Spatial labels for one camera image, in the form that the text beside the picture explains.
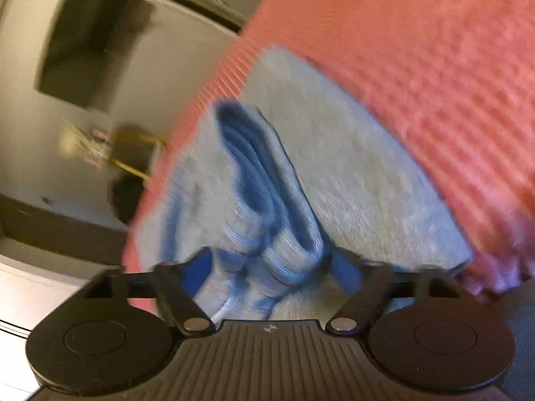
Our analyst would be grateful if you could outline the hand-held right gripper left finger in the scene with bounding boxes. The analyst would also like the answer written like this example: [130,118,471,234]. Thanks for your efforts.
[73,247,215,337]

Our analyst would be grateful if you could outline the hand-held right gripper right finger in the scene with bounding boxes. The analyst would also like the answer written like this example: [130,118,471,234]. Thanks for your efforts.
[326,248,464,336]

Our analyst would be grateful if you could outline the grey sweat pants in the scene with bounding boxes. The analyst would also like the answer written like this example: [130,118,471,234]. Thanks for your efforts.
[134,46,475,331]

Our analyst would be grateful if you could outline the black bag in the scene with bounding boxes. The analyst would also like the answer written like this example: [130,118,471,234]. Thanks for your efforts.
[106,174,146,225]

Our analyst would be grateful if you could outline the yellow side table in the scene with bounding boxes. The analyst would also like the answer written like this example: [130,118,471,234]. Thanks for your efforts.
[106,123,169,181]

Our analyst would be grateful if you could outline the cream wrapped flower bouquet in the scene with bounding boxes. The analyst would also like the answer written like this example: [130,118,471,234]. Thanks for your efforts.
[59,118,112,173]

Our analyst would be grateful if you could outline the pink ribbed blanket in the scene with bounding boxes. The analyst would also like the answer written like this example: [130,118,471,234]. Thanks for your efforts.
[121,0,535,316]

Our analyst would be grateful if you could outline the black wall television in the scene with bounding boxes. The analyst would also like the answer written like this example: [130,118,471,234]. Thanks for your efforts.
[35,0,156,112]

